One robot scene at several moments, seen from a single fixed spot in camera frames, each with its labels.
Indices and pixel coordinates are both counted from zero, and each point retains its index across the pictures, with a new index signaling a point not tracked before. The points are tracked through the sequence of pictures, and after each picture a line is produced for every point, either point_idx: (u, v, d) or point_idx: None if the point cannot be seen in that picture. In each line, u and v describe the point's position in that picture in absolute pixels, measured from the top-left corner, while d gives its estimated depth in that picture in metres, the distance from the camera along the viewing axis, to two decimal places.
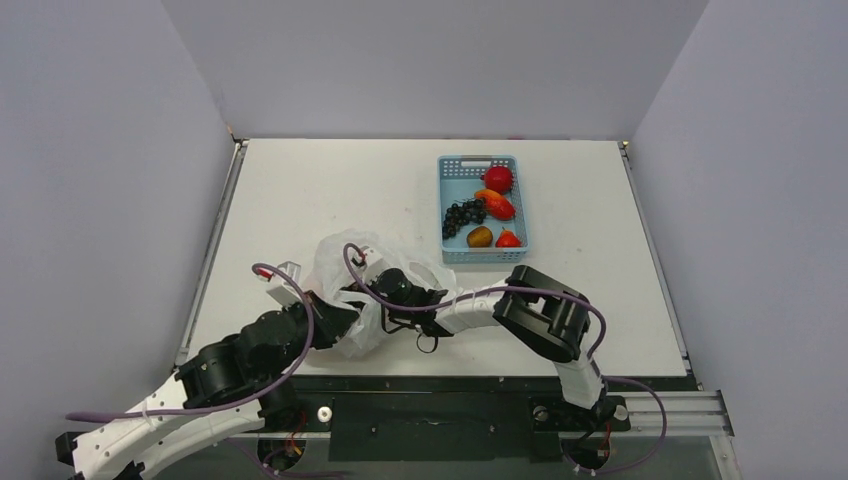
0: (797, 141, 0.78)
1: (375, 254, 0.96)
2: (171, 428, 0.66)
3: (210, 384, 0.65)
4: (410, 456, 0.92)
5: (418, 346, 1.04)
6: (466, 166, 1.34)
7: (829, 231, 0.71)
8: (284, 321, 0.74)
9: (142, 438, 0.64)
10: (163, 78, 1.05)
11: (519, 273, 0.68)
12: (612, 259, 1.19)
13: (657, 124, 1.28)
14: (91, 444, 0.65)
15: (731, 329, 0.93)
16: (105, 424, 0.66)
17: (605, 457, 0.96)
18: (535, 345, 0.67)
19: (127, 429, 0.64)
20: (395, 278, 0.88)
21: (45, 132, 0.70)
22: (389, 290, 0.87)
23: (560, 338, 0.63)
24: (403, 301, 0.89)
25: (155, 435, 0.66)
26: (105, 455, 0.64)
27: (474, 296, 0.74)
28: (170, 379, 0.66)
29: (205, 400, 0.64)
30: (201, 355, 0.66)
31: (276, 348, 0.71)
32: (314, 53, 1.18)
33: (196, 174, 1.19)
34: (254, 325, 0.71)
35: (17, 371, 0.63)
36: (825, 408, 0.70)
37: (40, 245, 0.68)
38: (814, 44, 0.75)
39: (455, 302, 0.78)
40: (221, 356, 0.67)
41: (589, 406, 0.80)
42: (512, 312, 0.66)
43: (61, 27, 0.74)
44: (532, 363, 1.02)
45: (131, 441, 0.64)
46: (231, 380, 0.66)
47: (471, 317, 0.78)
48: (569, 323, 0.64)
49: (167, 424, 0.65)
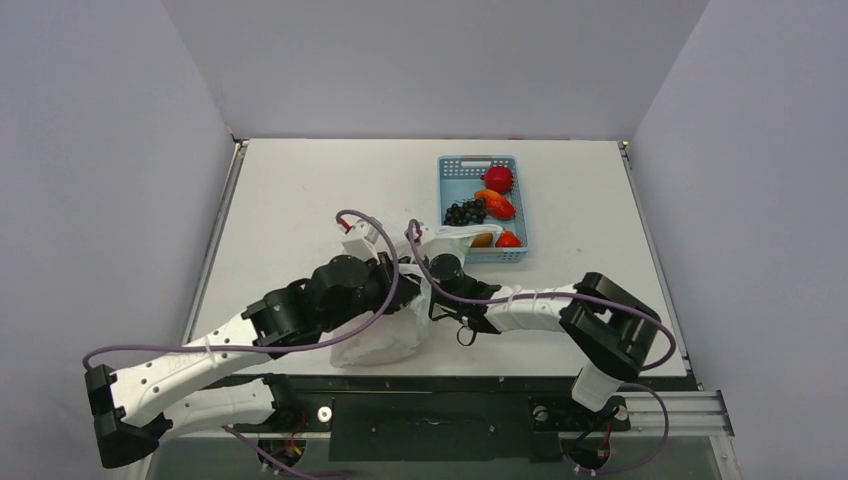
0: (797, 141, 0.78)
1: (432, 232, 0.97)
2: (228, 370, 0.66)
3: (282, 325, 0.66)
4: (410, 456, 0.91)
5: (459, 340, 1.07)
6: (466, 166, 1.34)
7: (829, 231, 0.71)
8: (356, 264, 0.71)
9: (200, 375, 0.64)
10: (163, 78, 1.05)
11: (591, 280, 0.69)
12: (611, 259, 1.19)
13: (658, 124, 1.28)
14: (138, 378, 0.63)
15: (731, 329, 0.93)
16: (155, 359, 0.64)
17: (605, 458, 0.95)
18: (597, 356, 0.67)
19: (184, 364, 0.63)
20: (452, 264, 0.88)
21: (45, 131, 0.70)
22: (446, 278, 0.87)
23: (628, 354, 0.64)
24: (452, 292, 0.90)
25: (208, 376, 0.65)
26: (155, 390, 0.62)
27: (535, 297, 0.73)
28: (240, 316, 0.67)
29: (278, 340, 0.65)
30: (270, 296, 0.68)
31: (347, 291, 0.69)
32: (314, 54, 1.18)
33: (196, 173, 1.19)
34: (327, 266, 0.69)
35: (17, 370, 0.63)
36: (826, 408, 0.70)
37: (39, 245, 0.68)
38: (814, 45, 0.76)
39: (510, 300, 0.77)
40: (290, 298, 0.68)
41: (595, 409, 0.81)
42: (581, 321, 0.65)
43: (61, 26, 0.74)
44: (537, 363, 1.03)
45: (189, 376, 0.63)
46: (299, 323, 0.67)
47: (526, 318, 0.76)
48: (637, 339, 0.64)
49: (229, 364, 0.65)
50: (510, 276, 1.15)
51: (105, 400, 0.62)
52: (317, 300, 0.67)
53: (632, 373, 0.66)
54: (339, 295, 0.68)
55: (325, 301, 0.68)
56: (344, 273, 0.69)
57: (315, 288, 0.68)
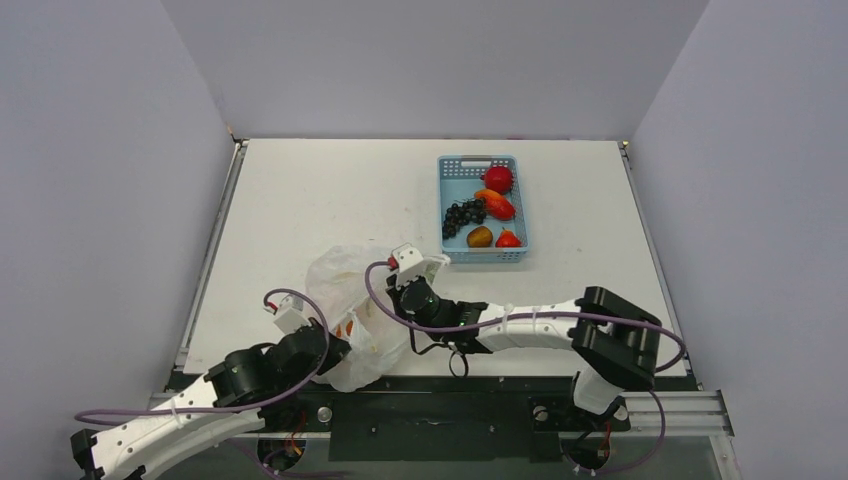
0: (796, 141, 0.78)
1: (410, 257, 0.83)
2: (196, 427, 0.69)
3: (240, 385, 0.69)
4: (410, 455, 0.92)
5: (451, 368, 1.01)
6: (466, 166, 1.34)
7: (829, 230, 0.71)
8: (316, 335, 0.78)
9: (166, 436, 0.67)
10: (162, 78, 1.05)
11: (592, 296, 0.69)
12: (612, 258, 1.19)
13: (657, 124, 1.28)
14: (114, 439, 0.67)
15: (731, 328, 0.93)
16: (128, 422, 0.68)
17: (605, 458, 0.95)
18: (611, 374, 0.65)
19: (152, 426, 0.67)
20: (421, 292, 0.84)
21: (42, 130, 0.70)
22: (415, 307, 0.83)
23: (640, 365, 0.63)
24: (432, 320, 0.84)
25: (179, 433, 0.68)
26: (128, 450, 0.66)
27: (535, 319, 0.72)
28: (200, 379, 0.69)
29: (236, 400, 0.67)
30: (230, 359, 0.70)
31: (308, 359, 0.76)
32: (314, 53, 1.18)
33: (196, 174, 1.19)
34: (292, 335, 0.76)
35: (19, 372, 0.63)
36: (827, 409, 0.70)
37: (39, 244, 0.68)
38: (813, 45, 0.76)
39: (505, 322, 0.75)
40: (251, 360, 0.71)
41: (600, 411, 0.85)
42: (593, 341, 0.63)
43: (59, 24, 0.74)
44: (539, 364, 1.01)
45: (156, 437, 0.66)
46: (259, 384, 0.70)
47: (523, 337, 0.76)
48: (646, 348, 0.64)
49: (193, 423, 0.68)
50: (511, 276, 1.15)
51: (88, 461, 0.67)
52: (282, 363, 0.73)
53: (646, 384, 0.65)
54: (303, 360, 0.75)
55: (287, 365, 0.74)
56: (309, 341, 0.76)
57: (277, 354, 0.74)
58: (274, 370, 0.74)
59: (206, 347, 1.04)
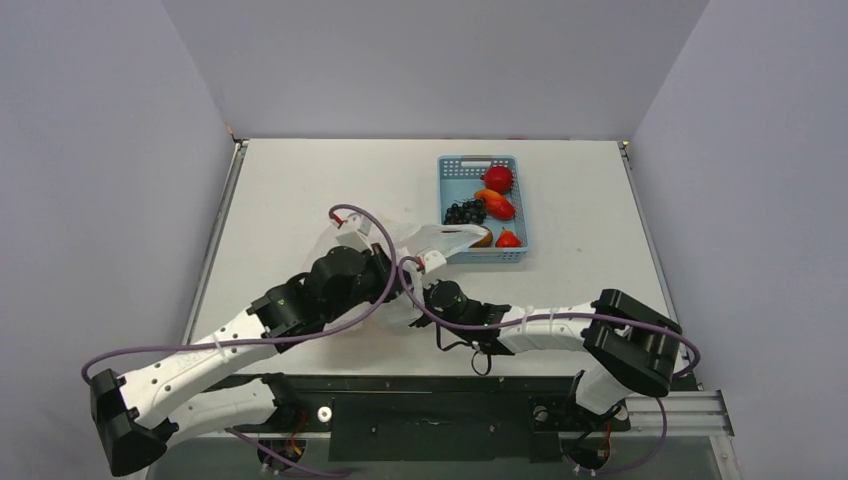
0: (796, 141, 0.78)
1: (435, 258, 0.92)
2: (238, 364, 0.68)
3: (287, 317, 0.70)
4: (410, 456, 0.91)
5: (473, 366, 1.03)
6: (466, 166, 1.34)
7: (830, 230, 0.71)
8: (352, 254, 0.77)
9: (210, 371, 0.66)
10: (162, 78, 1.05)
11: (608, 298, 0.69)
12: (612, 259, 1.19)
13: (657, 124, 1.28)
14: (149, 378, 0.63)
15: (731, 328, 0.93)
16: (162, 360, 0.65)
17: (605, 458, 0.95)
18: (625, 376, 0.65)
19: (194, 362, 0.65)
20: (451, 291, 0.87)
21: (41, 130, 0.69)
22: (444, 306, 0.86)
23: (655, 369, 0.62)
24: (456, 318, 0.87)
25: (220, 370, 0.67)
26: (168, 388, 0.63)
27: (552, 319, 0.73)
28: (244, 313, 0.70)
29: (285, 331, 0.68)
30: (273, 294, 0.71)
31: (345, 279, 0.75)
32: (314, 53, 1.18)
33: (195, 174, 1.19)
34: (324, 257, 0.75)
35: (17, 373, 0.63)
36: (827, 409, 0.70)
37: (37, 244, 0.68)
38: (814, 46, 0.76)
39: (524, 322, 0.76)
40: (290, 295, 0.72)
41: (604, 410, 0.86)
42: (606, 342, 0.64)
43: (59, 24, 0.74)
44: (540, 364, 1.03)
45: (200, 372, 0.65)
46: (302, 317, 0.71)
47: (542, 339, 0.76)
48: (662, 352, 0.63)
49: (237, 359, 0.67)
50: (511, 276, 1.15)
51: (117, 402, 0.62)
52: (319, 291, 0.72)
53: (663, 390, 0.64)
54: (339, 283, 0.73)
55: (326, 291, 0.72)
56: (343, 263, 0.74)
57: (313, 281, 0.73)
58: (316, 299, 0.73)
59: None
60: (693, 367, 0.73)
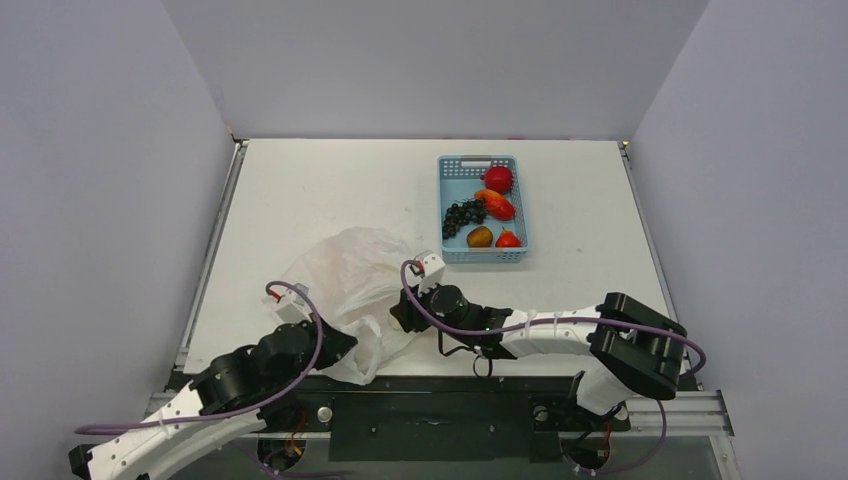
0: (796, 141, 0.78)
1: (435, 262, 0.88)
2: (187, 434, 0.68)
3: (225, 392, 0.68)
4: (411, 456, 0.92)
5: (474, 369, 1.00)
6: (466, 166, 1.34)
7: (830, 229, 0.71)
8: (297, 333, 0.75)
9: (159, 445, 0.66)
10: (162, 78, 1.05)
11: (614, 302, 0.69)
12: (612, 259, 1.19)
13: (657, 124, 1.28)
14: (107, 454, 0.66)
15: (731, 329, 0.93)
16: (120, 434, 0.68)
17: (605, 457, 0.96)
18: (632, 380, 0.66)
19: (142, 439, 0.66)
20: (453, 296, 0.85)
21: (41, 132, 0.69)
22: (445, 311, 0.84)
23: (662, 373, 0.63)
24: (458, 323, 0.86)
25: (171, 442, 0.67)
26: (122, 465, 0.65)
27: (556, 323, 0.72)
28: (184, 388, 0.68)
29: (221, 407, 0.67)
30: (213, 365, 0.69)
31: (289, 358, 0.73)
32: (314, 53, 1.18)
33: (195, 174, 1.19)
34: (270, 335, 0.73)
35: (17, 375, 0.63)
36: (827, 410, 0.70)
37: (38, 244, 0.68)
38: (814, 46, 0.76)
39: (528, 326, 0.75)
40: (232, 366, 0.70)
41: (602, 411, 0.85)
42: (613, 346, 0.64)
43: (59, 25, 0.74)
44: (541, 366, 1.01)
45: (148, 449, 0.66)
46: (242, 389, 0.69)
47: (546, 343, 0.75)
48: (668, 355, 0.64)
49: (183, 432, 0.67)
50: (511, 277, 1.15)
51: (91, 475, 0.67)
52: (262, 366, 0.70)
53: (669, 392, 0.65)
54: (285, 359, 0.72)
55: (269, 366, 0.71)
56: (287, 340, 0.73)
57: (255, 358, 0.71)
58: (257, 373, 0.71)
59: (205, 348, 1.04)
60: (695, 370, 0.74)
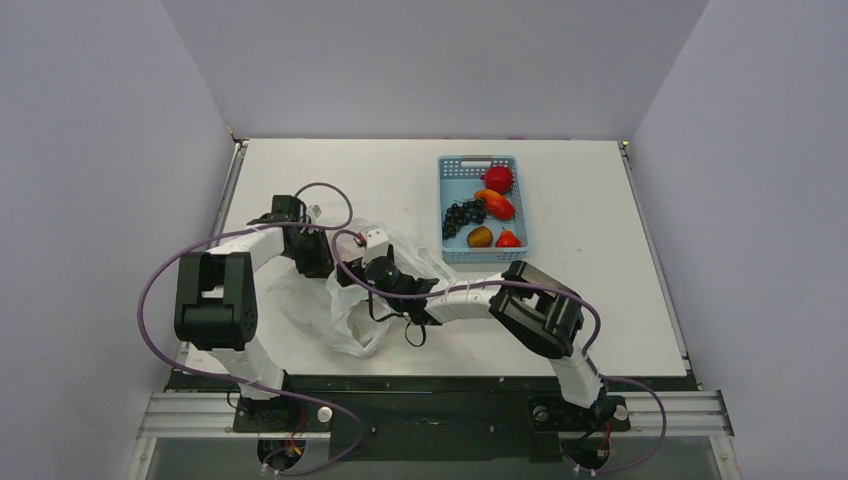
0: (794, 141, 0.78)
1: (380, 235, 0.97)
2: (270, 243, 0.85)
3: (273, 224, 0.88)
4: (411, 455, 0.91)
5: (406, 338, 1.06)
6: (466, 166, 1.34)
7: (827, 230, 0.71)
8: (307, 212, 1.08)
9: (263, 240, 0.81)
10: (162, 79, 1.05)
11: (516, 268, 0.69)
12: (612, 258, 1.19)
13: (656, 124, 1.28)
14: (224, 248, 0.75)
15: (730, 329, 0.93)
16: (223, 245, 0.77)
17: (605, 458, 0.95)
18: (530, 343, 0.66)
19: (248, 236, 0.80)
20: (383, 265, 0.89)
21: (40, 134, 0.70)
22: (375, 278, 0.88)
23: (553, 335, 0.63)
24: (390, 290, 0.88)
25: (265, 243, 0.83)
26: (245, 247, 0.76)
27: (468, 289, 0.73)
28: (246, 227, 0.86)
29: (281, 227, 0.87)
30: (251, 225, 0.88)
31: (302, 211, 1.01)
32: (314, 55, 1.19)
33: (196, 175, 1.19)
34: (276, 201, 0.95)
35: (14, 374, 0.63)
36: (828, 410, 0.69)
37: (40, 245, 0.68)
38: (813, 46, 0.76)
39: (446, 293, 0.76)
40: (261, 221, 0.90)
41: (588, 404, 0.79)
42: (509, 308, 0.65)
43: (60, 31, 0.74)
44: (520, 364, 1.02)
45: (257, 239, 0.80)
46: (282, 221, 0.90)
47: (465, 309, 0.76)
48: (561, 321, 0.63)
49: (269, 238, 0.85)
50: None
51: (203, 270, 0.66)
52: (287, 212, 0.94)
53: (565, 354, 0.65)
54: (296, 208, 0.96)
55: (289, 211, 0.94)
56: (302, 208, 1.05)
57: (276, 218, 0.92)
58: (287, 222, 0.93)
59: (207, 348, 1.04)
60: (588, 346, 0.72)
